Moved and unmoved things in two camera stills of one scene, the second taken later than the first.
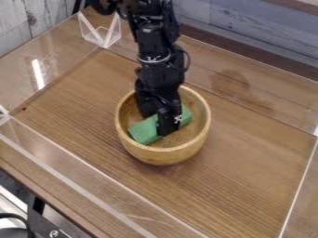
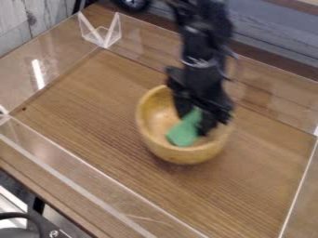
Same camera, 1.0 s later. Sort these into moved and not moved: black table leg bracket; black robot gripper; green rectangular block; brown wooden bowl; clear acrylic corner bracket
Moved: brown wooden bowl; black robot gripper; green rectangular block
Not moved: black table leg bracket; clear acrylic corner bracket
